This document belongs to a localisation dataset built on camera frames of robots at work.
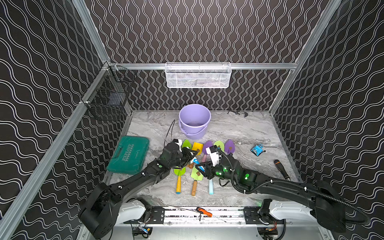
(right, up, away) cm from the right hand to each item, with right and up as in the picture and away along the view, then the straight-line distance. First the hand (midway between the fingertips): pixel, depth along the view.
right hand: (197, 165), depth 74 cm
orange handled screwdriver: (+2, -23, +1) cm, 23 cm away
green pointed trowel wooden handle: (-7, +8, +27) cm, 29 cm away
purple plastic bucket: (-1, +25, +36) cm, 44 cm away
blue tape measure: (+39, +5, +20) cm, 44 cm away
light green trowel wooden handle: (+16, +7, +29) cm, 34 cm away
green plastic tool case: (-40, +2, +16) cm, 44 cm away
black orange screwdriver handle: (+50, -6, +15) cm, 53 cm away
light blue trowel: (+8, -14, +8) cm, 18 cm away
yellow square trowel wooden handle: (0, +6, +26) cm, 27 cm away
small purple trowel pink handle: (+22, +6, +26) cm, 34 cm away
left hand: (+3, +5, +3) cm, 6 cm away
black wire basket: (-56, +37, +19) cm, 70 cm away
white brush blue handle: (-2, +2, +1) cm, 3 cm away
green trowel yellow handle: (-10, -8, +15) cm, 20 cm away
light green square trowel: (0, -9, +12) cm, 15 cm away
